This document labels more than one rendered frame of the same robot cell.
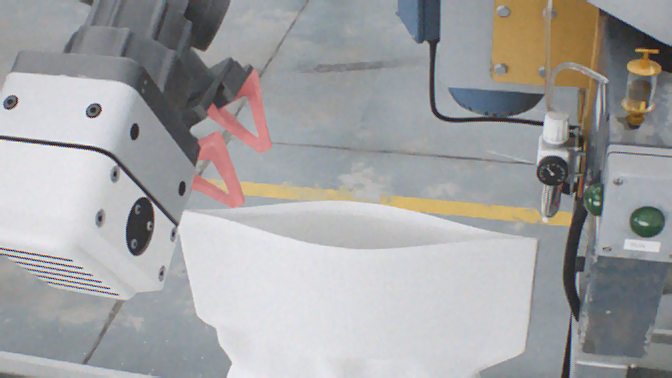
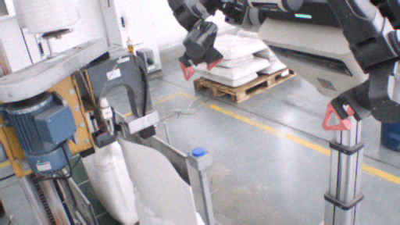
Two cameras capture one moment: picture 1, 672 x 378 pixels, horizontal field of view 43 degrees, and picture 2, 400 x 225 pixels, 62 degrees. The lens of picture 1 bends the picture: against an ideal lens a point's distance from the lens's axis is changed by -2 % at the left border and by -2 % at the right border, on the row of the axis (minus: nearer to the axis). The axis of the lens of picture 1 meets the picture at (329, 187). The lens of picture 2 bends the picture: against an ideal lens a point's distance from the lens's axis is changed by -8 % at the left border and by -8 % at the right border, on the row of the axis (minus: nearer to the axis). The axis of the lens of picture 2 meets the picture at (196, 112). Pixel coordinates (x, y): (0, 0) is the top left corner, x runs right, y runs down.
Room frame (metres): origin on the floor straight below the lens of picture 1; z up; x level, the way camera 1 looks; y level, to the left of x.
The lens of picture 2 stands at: (1.55, 0.82, 1.66)
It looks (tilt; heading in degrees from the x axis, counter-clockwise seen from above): 24 degrees down; 222
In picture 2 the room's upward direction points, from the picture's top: 9 degrees counter-clockwise
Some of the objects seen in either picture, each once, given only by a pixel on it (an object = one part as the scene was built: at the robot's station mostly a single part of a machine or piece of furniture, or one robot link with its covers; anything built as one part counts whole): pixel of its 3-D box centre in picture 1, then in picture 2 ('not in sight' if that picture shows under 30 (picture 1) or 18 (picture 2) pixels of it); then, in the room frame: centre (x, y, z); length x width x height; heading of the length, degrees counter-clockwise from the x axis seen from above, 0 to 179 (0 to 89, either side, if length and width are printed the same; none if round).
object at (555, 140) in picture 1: (554, 172); (108, 116); (0.83, -0.27, 1.14); 0.05 x 0.04 x 0.16; 164
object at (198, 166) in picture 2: not in sight; (199, 158); (0.52, -0.12, 0.81); 0.08 x 0.08 x 0.06; 74
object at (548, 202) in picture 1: (549, 193); (108, 125); (0.84, -0.27, 1.11); 0.03 x 0.03 x 0.06
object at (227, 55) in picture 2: not in sight; (239, 48); (-1.92, -1.44, 0.56); 0.66 x 0.42 x 0.15; 164
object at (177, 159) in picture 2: not in sight; (145, 154); (0.30, -0.78, 0.54); 1.05 x 0.02 x 0.41; 74
